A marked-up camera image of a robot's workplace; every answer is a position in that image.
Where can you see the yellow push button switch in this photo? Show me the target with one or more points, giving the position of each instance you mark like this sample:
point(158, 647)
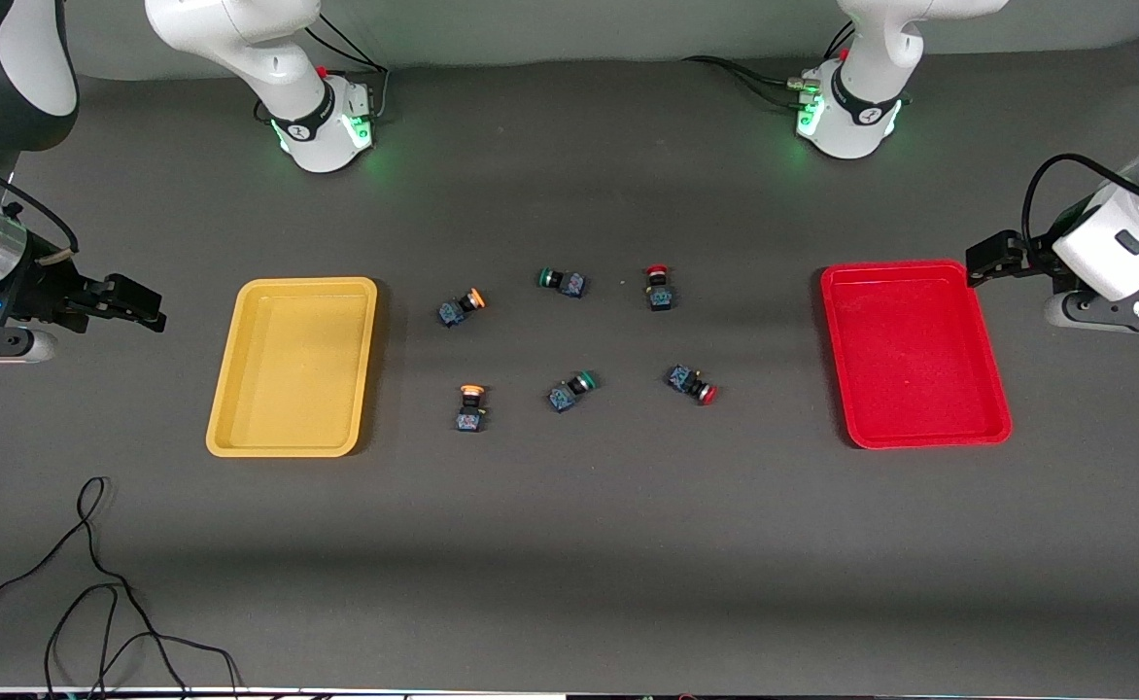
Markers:
point(458, 309)
point(470, 416)

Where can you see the yellow plastic tray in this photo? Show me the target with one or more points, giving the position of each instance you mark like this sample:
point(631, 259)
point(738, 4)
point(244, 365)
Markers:
point(307, 379)

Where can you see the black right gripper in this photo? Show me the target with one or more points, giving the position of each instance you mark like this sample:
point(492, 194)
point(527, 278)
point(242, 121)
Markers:
point(43, 289)

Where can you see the red plastic tray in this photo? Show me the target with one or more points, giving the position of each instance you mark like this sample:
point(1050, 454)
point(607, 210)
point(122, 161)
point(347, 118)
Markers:
point(905, 360)

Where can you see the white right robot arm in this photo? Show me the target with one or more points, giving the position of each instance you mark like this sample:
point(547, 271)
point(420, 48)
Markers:
point(239, 34)

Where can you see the green push button switch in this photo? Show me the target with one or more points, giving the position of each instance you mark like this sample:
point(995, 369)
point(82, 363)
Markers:
point(567, 283)
point(568, 393)

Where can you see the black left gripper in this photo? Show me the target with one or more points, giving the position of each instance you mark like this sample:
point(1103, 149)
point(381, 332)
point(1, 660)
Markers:
point(1033, 255)

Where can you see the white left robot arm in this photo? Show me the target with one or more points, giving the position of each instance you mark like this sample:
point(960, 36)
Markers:
point(866, 122)

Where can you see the red mushroom push button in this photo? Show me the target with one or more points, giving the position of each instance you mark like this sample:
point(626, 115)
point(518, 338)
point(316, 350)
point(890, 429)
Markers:
point(660, 294)
point(686, 379)

